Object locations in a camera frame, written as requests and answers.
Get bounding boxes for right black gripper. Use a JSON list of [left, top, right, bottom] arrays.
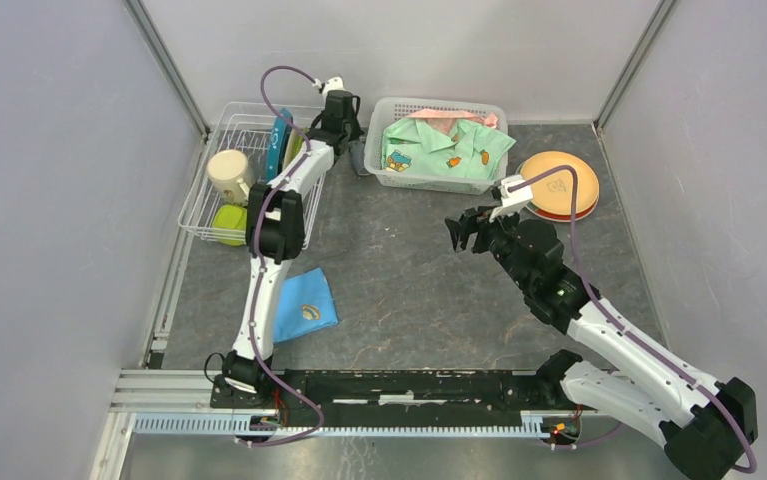
[[444, 201, 532, 291]]

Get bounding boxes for cream plate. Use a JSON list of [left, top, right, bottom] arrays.
[[281, 130, 300, 171]]

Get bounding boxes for blue polka dot plate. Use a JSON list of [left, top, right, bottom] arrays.
[[262, 108, 294, 181]]

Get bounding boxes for red plate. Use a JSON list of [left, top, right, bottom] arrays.
[[528, 203, 597, 223]]

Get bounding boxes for orange plate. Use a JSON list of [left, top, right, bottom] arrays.
[[519, 151, 600, 215]]

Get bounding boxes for green interior mug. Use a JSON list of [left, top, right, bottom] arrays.
[[206, 149, 257, 206]]

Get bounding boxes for lime green bowl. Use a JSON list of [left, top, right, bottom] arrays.
[[212, 204, 248, 246]]

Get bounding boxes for lime green plate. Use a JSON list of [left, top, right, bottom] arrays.
[[290, 136, 305, 161]]

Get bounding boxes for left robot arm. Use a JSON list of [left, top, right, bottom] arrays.
[[217, 89, 362, 408]]

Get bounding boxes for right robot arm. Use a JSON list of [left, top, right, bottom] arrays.
[[445, 206, 758, 479]]

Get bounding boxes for white plastic basket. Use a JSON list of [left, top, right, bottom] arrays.
[[364, 97, 516, 195]]

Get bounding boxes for mint green printed shirt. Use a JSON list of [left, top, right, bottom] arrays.
[[381, 117, 515, 181]]

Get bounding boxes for pink cloth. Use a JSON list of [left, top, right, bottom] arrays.
[[407, 108, 499, 128]]

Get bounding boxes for blue folded cloth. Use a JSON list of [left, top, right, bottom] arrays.
[[273, 268, 339, 343]]

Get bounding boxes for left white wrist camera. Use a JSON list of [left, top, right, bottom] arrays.
[[312, 76, 346, 99]]

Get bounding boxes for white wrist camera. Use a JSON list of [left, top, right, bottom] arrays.
[[489, 174, 533, 221], [312, 76, 346, 99]]

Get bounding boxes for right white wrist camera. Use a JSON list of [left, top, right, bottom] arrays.
[[489, 174, 533, 221]]

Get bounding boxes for white wire dish rack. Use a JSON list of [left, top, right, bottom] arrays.
[[178, 100, 363, 249]]

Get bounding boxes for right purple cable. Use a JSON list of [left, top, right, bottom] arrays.
[[508, 165, 759, 475]]

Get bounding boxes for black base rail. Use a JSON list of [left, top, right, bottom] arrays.
[[210, 370, 576, 431]]

